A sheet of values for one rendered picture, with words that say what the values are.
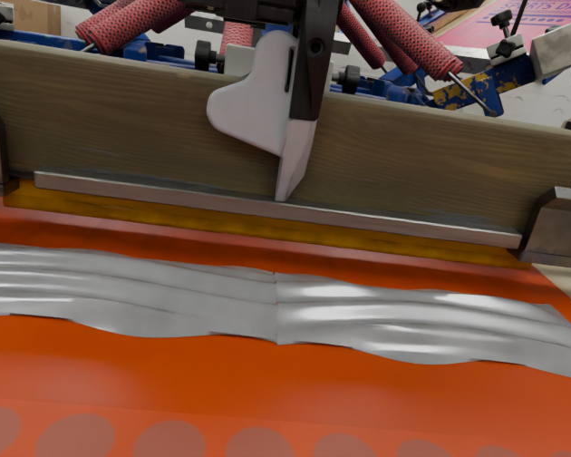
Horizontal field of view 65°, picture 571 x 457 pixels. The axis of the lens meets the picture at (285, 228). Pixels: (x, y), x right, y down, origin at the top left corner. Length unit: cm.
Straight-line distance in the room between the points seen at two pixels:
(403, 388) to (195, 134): 18
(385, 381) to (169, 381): 9
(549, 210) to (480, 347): 11
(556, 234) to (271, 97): 20
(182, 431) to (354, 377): 8
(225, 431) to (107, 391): 5
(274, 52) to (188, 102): 6
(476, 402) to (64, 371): 17
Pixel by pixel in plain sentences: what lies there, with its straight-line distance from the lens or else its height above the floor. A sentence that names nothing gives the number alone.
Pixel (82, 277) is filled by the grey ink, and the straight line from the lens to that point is 24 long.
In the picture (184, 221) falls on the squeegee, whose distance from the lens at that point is 30.
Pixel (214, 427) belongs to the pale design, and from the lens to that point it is 17.
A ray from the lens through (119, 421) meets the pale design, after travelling 17.
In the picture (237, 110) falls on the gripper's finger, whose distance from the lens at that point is 25.
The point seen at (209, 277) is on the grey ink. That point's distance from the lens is 24.
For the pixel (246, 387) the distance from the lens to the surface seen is 19.
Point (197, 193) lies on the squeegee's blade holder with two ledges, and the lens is 27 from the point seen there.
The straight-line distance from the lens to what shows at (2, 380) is 20.
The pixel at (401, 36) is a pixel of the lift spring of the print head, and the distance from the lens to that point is 93.
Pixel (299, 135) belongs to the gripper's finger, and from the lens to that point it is 25.
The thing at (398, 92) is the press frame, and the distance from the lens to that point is 93.
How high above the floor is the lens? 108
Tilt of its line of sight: 21 degrees down
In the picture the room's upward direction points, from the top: 9 degrees clockwise
